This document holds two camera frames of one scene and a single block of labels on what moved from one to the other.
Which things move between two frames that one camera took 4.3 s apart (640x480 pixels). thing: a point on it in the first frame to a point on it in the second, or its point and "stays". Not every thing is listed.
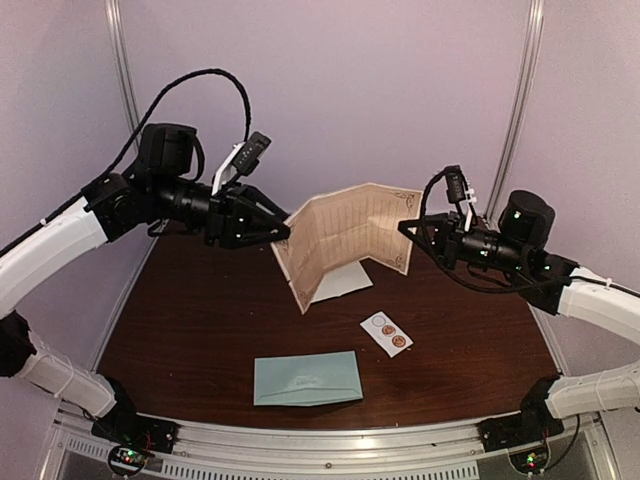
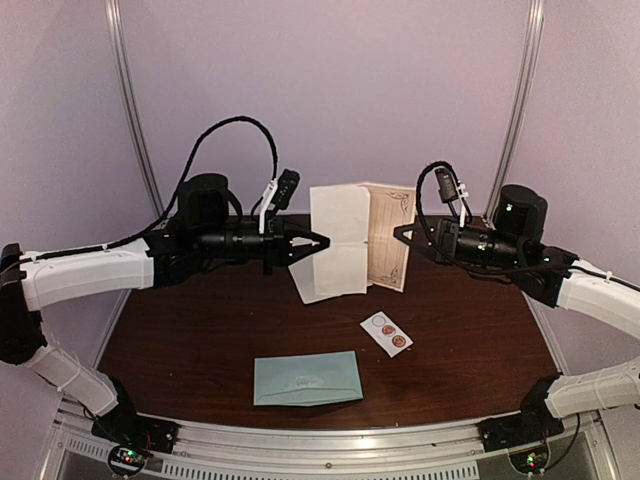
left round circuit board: (128, 459) stays
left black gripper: (231, 215) to (278, 241)
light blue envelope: (308, 379) stays
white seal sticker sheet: (387, 333) stays
